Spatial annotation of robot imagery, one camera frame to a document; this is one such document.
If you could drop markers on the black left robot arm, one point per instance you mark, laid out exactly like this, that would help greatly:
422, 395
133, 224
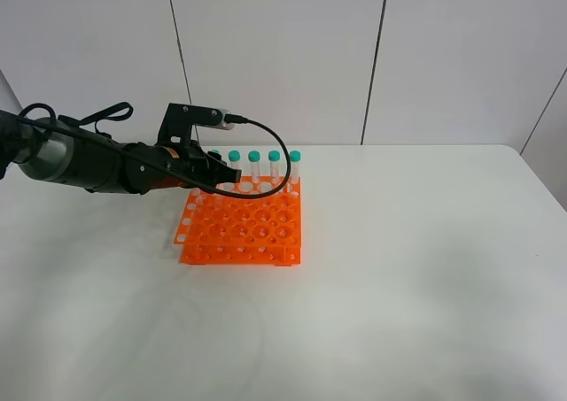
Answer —
60, 149

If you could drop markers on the orange test tube rack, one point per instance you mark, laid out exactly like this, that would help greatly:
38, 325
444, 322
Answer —
216, 230

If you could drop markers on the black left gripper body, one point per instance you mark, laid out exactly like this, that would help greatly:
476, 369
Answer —
186, 162

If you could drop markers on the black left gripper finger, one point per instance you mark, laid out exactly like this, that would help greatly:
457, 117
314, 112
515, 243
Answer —
217, 171

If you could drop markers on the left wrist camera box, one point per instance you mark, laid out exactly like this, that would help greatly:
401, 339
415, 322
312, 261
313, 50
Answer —
180, 119

